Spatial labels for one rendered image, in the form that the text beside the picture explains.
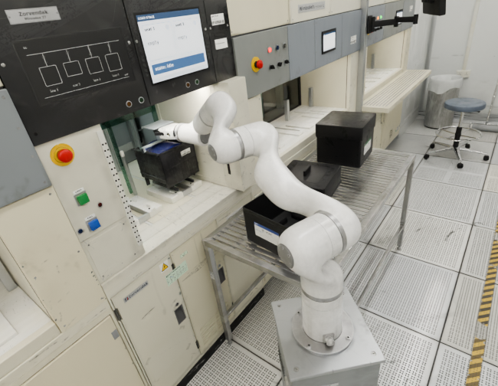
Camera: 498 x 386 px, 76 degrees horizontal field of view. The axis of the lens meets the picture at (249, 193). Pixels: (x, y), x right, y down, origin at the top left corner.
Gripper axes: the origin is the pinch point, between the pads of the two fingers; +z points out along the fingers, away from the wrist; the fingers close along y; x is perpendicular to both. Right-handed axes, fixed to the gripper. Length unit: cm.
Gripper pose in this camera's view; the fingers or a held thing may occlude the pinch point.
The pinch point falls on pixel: (158, 128)
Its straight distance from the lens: 163.0
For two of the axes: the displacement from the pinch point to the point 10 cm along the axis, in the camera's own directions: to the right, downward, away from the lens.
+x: -1.1, -8.7, -4.9
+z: -7.8, -2.2, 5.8
